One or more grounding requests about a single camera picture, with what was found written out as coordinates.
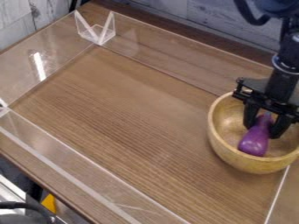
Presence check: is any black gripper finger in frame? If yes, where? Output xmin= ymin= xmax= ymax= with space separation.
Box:
xmin=243 ymin=102 xmax=259 ymax=129
xmin=270 ymin=115 xmax=294 ymax=139

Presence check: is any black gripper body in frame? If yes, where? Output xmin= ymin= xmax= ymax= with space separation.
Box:
xmin=233 ymin=77 xmax=299 ymax=117

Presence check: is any brown wooden bowl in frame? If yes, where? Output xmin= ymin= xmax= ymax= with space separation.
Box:
xmin=207 ymin=92 xmax=299 ymax=174

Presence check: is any purple toy eggplant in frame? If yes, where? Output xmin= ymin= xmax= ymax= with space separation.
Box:
xmin=238 ymin=112 xmax=273 ymax=157

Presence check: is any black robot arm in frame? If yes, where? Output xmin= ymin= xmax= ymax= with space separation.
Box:
xmin=233 ymin=0 xmax=299 ymax=139

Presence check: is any clear acrylic enclosure wall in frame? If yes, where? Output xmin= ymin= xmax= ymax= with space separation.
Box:
xmin=0 ymin=10 xmax=299 ymax=224

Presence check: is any clear acrylic corner bracket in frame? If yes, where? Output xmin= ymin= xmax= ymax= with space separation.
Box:
xmin=74 ymin=11 xmax=117 ymax=46

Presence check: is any black cable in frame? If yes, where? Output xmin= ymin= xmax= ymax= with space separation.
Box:
xmin=0 ymin=201 xmax=52 ymax=224

